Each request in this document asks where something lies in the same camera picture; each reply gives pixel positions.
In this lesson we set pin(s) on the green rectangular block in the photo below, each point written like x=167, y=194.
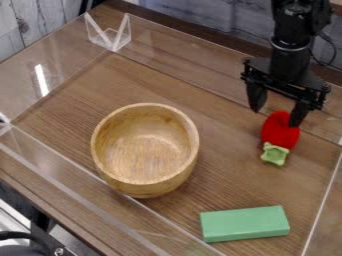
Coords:
x=248, y=223

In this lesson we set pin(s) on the wooden bowl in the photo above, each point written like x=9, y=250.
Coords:
x=144, y=147

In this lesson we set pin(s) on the black metal clamp bracket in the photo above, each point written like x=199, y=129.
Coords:
x=57, y=248

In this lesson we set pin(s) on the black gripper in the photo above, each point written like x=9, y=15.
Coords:
x=307, y=88

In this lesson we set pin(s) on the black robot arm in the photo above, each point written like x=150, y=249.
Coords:
x=284, y=73

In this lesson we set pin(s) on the red plush strawberry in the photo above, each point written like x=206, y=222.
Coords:
x=278, y=137

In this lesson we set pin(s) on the clear acrylic corner bracket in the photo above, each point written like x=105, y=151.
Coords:
x=109, y=38

